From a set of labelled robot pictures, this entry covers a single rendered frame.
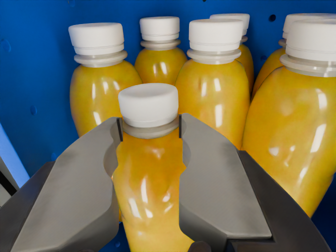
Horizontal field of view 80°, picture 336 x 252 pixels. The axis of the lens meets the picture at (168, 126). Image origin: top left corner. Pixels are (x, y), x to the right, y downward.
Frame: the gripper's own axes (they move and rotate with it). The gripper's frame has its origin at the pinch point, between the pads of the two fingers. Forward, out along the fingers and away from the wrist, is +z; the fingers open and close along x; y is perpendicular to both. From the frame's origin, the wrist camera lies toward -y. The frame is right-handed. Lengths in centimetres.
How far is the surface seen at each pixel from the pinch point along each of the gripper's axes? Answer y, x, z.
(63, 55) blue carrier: -2.5, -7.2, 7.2
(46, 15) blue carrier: -5.5, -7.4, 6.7
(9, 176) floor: 108, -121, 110
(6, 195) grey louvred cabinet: 115, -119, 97
